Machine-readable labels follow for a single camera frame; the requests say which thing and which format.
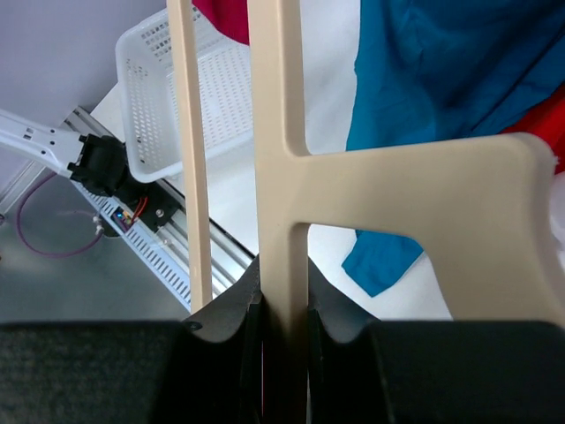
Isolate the white cable duct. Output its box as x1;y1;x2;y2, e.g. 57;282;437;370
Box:
74;183;191;310

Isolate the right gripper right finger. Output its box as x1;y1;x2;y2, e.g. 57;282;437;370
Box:
308;265;564;423

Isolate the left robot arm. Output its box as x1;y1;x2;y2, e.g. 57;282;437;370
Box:
1;110;147;205

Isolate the red t shirt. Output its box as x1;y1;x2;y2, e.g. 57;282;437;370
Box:
502;85;565;174

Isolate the beige plastic hanger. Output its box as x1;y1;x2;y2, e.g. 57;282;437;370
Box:
166;0;565;424

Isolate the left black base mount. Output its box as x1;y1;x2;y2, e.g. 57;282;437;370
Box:
126;183;181;232

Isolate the blue t shirt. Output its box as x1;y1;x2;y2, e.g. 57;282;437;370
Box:
341;0;565;298

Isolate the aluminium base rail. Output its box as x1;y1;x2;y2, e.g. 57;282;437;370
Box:
0;105;257;292

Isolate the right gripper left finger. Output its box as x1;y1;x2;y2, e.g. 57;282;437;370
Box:
1;261;265;423

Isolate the magenta t shirt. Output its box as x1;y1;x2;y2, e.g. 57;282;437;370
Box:
192;0;250;45

